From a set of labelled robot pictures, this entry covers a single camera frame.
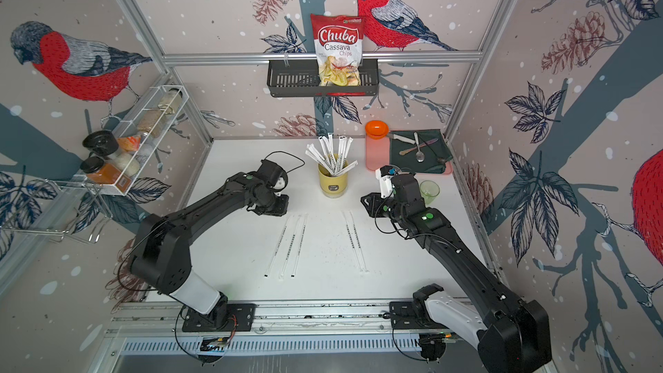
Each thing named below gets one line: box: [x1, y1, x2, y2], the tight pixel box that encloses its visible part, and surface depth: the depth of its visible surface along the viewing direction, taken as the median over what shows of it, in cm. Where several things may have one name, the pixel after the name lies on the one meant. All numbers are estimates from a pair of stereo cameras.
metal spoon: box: [413, 131, 425, 163], surface depth 116 cm
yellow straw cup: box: [317, 162, 349, 199], surface depth 95 cm
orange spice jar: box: [79, 156, 133, 193], surface depth 62 cm
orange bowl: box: [365, 120, 390, 140], surface depth 120 cm
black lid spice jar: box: [82, 129, 120, 157], surface depth 63 cm
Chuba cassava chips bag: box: [310, 13, 365, 88], surface depth 85 cm
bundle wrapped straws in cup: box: [304, 132, 359, 177], surface depth 94 cm
